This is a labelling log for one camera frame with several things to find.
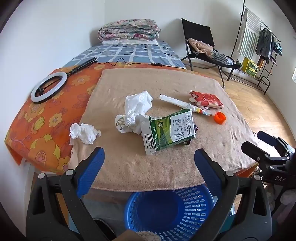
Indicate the folded floral quilt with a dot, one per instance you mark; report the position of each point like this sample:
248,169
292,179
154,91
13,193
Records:
129,30

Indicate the beige fleece blanket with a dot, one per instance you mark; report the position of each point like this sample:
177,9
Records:
129,162

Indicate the white paper tube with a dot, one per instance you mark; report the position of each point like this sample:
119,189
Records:
172,100

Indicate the blue plastic basket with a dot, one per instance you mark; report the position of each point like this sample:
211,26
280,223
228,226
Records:
161,208

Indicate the teal garment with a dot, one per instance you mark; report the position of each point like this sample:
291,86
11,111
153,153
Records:
278,48

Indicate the green and white milk carton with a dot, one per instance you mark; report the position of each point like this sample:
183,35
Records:
171,132

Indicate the orange floral blanket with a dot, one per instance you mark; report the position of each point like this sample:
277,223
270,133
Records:
46,120

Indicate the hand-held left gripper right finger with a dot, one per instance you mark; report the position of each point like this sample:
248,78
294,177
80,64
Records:
207,169

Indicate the blue checked bed sheet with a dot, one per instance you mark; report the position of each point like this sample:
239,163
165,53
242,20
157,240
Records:
129,54

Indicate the dark grey jacket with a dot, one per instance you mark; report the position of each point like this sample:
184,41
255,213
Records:
263,46

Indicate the green striped towel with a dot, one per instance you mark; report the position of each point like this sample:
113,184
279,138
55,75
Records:
249,34

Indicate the yellow plastic crate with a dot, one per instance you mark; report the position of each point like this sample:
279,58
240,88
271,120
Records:
251,68

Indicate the white tissue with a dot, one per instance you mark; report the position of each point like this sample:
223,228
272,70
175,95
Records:
85,134

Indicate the black folding chair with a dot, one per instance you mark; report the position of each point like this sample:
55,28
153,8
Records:
196,27

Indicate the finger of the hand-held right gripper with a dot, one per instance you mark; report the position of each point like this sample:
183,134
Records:
254,148
268,138

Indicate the beige cloth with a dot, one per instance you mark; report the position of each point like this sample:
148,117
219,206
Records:
201,46

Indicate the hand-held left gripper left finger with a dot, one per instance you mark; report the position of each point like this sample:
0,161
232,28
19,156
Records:
91,169

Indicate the folded white sheet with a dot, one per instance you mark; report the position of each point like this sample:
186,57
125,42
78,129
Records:
129,42

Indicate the striped grey cloth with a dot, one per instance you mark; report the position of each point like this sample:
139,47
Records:
219,58

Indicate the orange bottle cap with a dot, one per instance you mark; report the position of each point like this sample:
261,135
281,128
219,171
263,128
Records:
219,117

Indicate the red cardboard box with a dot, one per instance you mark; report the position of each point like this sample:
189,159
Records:
208,99

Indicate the black clothes rack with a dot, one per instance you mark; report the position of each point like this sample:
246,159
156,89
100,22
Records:
266,89

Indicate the white plastic bag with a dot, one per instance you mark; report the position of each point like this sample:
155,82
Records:
136,104

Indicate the dark snack wrapper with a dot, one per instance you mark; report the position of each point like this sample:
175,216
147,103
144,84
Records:
196,128

